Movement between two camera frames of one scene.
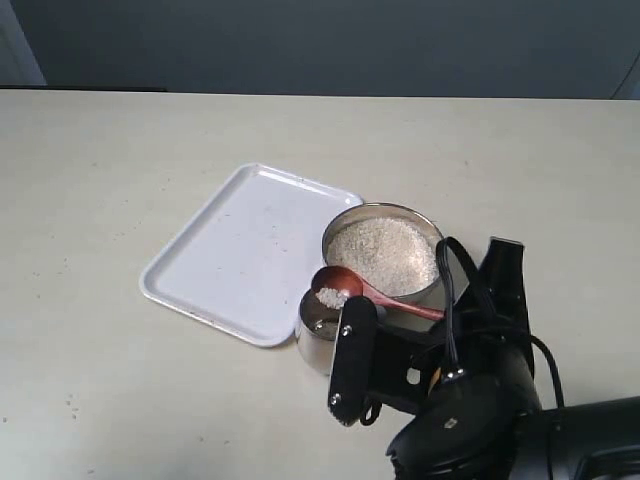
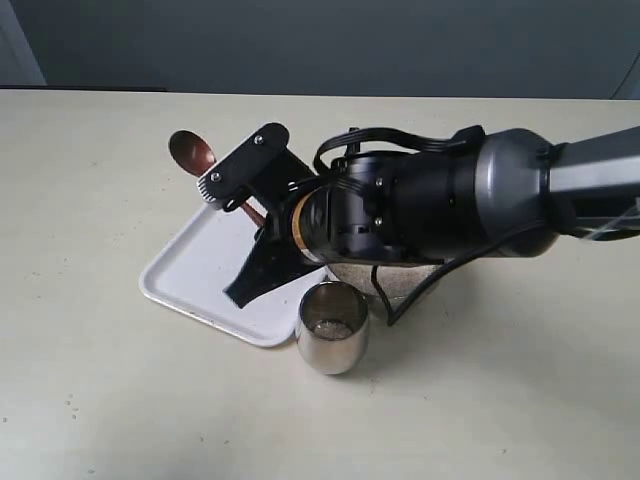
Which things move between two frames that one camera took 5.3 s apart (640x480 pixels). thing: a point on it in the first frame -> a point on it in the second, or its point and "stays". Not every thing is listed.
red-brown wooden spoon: x=332 y=285 -> x=195 y=155
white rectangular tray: x=245 y=261 stays
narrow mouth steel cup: x=316 y=333 stays
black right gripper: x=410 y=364 -> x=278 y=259
